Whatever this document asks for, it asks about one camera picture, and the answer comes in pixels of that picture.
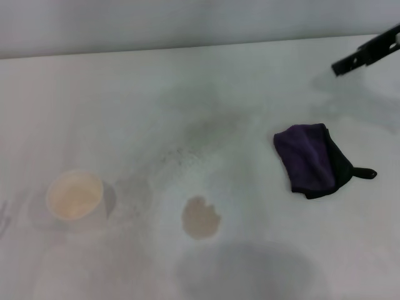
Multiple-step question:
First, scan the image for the white paper cup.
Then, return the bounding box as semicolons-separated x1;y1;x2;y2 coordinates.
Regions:
46;169;117;234

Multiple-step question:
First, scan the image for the purple rag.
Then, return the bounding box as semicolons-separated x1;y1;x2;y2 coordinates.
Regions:
273;123;378;200

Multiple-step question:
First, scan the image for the brown water stain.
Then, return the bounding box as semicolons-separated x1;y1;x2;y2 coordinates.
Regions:
182;196;222;241

